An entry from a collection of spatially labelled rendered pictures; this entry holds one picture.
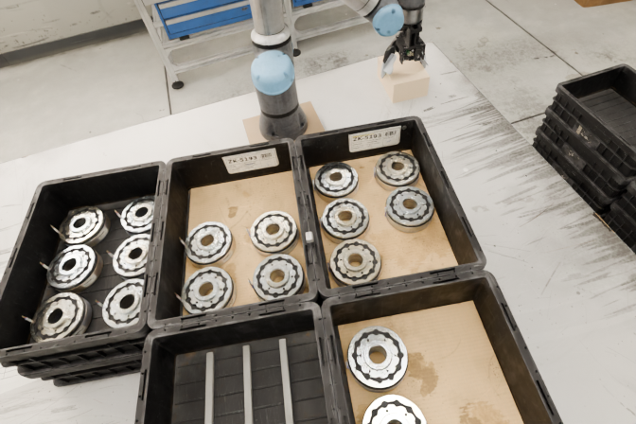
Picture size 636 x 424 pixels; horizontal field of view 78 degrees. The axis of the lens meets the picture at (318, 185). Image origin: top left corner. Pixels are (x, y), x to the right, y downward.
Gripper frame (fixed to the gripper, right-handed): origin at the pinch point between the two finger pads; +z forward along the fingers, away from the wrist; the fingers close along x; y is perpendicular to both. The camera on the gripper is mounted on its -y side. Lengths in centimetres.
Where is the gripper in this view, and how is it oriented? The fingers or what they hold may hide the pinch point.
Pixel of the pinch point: (402, 72)
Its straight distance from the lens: 138.7
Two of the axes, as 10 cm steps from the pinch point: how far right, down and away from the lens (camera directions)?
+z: 1.0, 6.1, 7.9
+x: 9.7, -2.3, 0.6
